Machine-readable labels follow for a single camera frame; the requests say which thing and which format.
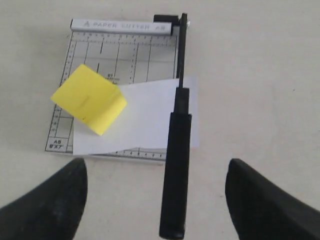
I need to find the white paper sheet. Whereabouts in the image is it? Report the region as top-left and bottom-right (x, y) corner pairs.
(72, 75), (201, 156)

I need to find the yellow foam cube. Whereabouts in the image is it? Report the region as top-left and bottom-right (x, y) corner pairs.
(50, 64), (127, 136)

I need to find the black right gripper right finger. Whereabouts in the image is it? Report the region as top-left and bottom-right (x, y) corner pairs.
(225, 158), (320, 240)

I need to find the grey paper cutter base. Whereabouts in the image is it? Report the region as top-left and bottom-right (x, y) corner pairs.
(44, 14), (192, 166)

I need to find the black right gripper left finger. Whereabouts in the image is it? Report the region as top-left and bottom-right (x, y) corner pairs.
(0, 158), (88, 240)

